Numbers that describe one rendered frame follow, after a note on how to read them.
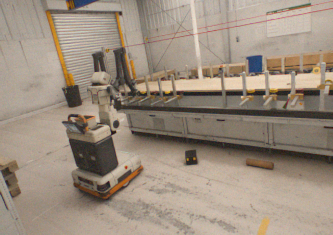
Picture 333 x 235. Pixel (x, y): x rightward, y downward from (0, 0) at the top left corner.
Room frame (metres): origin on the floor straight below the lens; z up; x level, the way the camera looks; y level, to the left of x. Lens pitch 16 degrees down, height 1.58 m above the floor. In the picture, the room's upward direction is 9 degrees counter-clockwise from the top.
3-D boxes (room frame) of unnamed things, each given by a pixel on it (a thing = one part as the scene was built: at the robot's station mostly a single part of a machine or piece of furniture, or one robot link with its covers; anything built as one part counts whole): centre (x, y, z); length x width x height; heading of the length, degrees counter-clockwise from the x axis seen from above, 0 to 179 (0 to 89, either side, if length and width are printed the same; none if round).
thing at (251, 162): (2.42, -0.97, 0.04); 0.30 x 0.08 x 0.08; 52
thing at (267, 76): (2.45, -1.12, 0.89); 0.04 x 0.04 x 0.48; 52
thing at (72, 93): (8.07, 3.29, 0.36); 0.59 x 0.58 x 0.73; 52
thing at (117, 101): (2.87, 0.72, 0.99); 0.28 x 0.16 x 0.22; 52
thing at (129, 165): (2.64, 0.90, 0.16); 0.67 x 0.64 x 0.25; 142
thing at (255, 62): (7.93, -3.20, 0.36); 0.59 x 0.57 x 0.73; 142
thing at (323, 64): (2.14, -1.51, 0.94); 0.04 x 0.04 x 0.48; 52
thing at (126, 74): (2.87, 0.45, 1.40); 0.11 x 0.06 x 0.43; 52
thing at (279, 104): (2.29, -1.27, 0.75); 0.26 x 0.01 x 0.10; 52
